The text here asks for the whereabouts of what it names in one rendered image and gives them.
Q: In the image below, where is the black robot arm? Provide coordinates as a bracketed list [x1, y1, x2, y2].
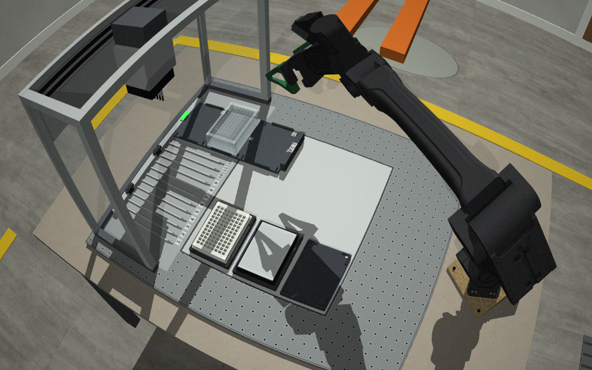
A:
[291, 11, 557, 305]

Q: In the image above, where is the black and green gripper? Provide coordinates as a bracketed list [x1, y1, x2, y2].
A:
[265, 42, 338, 94]

